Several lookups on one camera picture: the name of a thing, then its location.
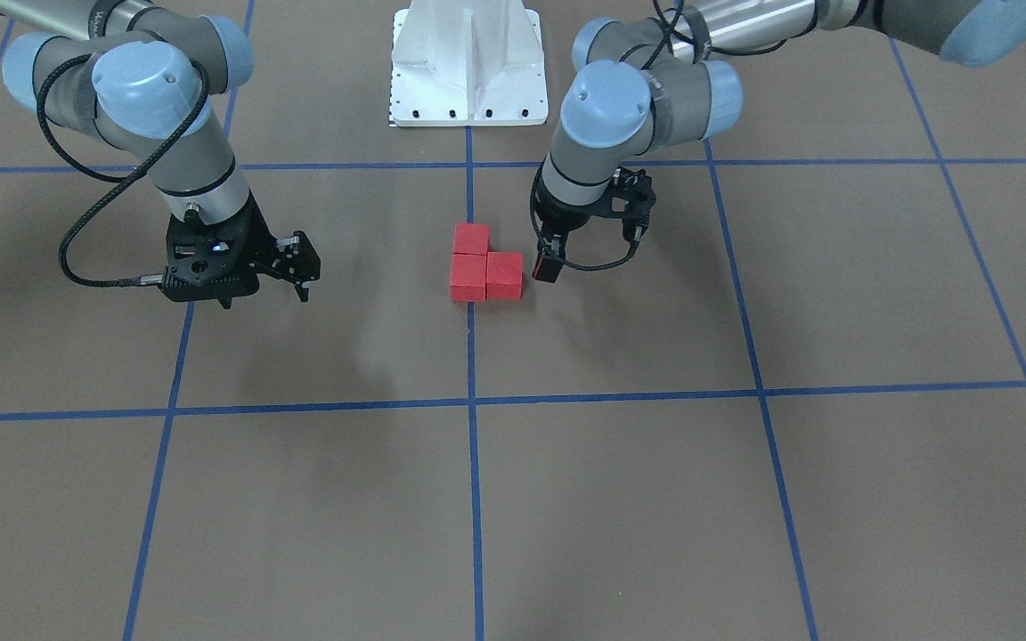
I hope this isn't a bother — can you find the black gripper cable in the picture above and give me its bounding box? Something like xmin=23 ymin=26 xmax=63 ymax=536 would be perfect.
xmin=36 ymin=53 xmax=211 ymax=289
xmin=529 ymin=0 xmax=710 ymax=273

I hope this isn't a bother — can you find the red block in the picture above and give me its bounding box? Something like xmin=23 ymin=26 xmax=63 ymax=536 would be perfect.
xmin=452 ymin=223 xmax=490 ymax=256
xmin=485 ymin=251 xmax=524 ymax=301
xmin=449 ymin=253 xmax=487 ymax=303

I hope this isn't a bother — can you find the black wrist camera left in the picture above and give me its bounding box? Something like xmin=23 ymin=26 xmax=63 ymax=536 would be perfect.
xmin=609 ymin=167 xmax=656 ymax=244

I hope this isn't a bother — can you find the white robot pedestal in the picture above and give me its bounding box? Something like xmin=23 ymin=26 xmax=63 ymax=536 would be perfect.
xmin=388 ymin=1 xmax=550 ymax=127

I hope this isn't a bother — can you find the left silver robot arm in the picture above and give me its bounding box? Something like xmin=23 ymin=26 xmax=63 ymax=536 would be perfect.
xmin=529 ymin=1 xmax=1026 ymax=283

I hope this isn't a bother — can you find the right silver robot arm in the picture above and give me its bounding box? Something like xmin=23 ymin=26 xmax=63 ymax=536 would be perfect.
xmin=0 ymin=1 xmax=321 ymax=308

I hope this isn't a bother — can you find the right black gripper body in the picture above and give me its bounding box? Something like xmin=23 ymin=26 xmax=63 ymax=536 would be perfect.
xmin=160 ymin=195 xmax=278 ymax=303

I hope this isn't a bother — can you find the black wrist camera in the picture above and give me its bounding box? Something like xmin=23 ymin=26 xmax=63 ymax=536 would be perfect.
xmin=273 ymin=230 xmax=322 ymax=287
xmin=609 ymin=167 xmax=656 ymax=244

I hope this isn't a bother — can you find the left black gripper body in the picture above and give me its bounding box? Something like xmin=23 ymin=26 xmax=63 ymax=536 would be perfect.
xmin=534 ymin=178 xmax=615 ymax=243

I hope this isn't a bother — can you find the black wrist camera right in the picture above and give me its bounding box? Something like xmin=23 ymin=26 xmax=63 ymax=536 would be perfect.
xmin=273 ymin=230 xmax=322 ymax=287

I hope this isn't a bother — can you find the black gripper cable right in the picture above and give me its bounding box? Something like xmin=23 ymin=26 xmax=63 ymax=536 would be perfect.
xmin=36 ymin=53 xmax=211 ymax=289

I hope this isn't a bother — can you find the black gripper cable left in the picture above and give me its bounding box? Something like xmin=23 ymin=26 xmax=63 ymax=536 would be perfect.
xmin=529 ymin=0 xmax=710 ymax=273

